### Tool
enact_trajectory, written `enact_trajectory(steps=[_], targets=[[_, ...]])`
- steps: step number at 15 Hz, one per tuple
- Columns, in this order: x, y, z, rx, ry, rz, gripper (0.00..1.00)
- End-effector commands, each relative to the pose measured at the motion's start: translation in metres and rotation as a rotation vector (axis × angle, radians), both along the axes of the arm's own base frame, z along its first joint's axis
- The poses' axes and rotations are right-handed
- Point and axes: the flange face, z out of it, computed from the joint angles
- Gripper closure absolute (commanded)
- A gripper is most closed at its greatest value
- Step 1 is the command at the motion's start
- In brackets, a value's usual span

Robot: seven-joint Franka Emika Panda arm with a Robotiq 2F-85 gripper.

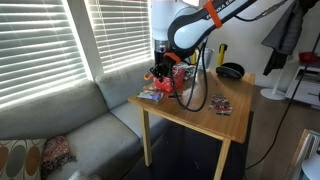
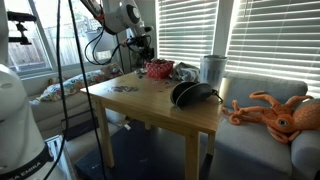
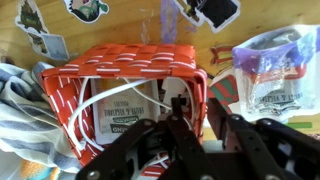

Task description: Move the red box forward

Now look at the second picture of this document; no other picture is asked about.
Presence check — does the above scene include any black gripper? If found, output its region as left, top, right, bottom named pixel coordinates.
left=134, top=34, right=155, bottom=63

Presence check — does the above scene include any red patterned box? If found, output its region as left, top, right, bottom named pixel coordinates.
left=145, top=59, right=175, bottom=80

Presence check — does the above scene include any white planter box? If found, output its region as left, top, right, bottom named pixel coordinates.
left=85, top=29, right=118, bottom=53

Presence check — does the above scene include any dark flat box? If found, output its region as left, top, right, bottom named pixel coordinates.
left=60, top=109, right=100, bottom=142

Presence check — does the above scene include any crumpled grey cloth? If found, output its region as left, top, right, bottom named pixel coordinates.
left=171, top=61, right=201, bottom=83

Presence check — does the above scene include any small stuffed toy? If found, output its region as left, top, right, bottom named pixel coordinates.
left=100, top=63, right=124, bottom=80

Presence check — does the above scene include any narrow white window blind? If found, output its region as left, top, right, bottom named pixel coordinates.
left=157, top=0, right=219, bottom=69

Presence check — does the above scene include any wooden table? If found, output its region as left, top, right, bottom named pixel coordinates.
left=79, top=70, right=231, bottom=180

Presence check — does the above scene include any black open glasses case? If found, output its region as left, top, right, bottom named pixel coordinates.
left=170, top=81, right=224, bottom=109

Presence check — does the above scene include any clear plastic tumbler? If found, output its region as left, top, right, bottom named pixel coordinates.
left=199, top=54, right=228, bottom=91

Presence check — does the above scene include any floral pillow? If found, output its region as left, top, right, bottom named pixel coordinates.
left=35, top=69, right=111, bottom=103

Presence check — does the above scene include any dark blue rug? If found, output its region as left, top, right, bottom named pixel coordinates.
left=73, top=119, right=214, bottom=180

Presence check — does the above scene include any white framed glass window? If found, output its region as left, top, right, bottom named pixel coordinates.
left=0, top=0, right=125, bottom=80

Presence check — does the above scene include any white cushioned bench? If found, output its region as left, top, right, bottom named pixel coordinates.
left=19, top=71, right=129, bottom=138

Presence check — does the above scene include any wide white window blind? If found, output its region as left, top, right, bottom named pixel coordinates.
left=224, top=0, right=320, bottom=98

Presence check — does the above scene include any white metal stand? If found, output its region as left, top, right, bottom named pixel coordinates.
left=46, top=134, right=78, bottom=180

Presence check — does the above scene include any grey sofa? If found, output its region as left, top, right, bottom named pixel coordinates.
left=208, top=72, right=320, bottom=180

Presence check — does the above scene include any orange octopus plush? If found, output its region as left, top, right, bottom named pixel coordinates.
left=221, top=90, right=320, bottom=145

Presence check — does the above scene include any looped black arm cable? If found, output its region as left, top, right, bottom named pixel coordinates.
left=83, top=19, right=134, bottom=66

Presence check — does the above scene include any long black hanging cable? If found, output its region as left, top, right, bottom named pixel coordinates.
left=68, top=0, right=107, bottom=180
left=42, top=0, right=70, bottom=180

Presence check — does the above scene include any black camera on mount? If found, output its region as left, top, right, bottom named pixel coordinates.
left=6, top=10, right=38, bottom=46

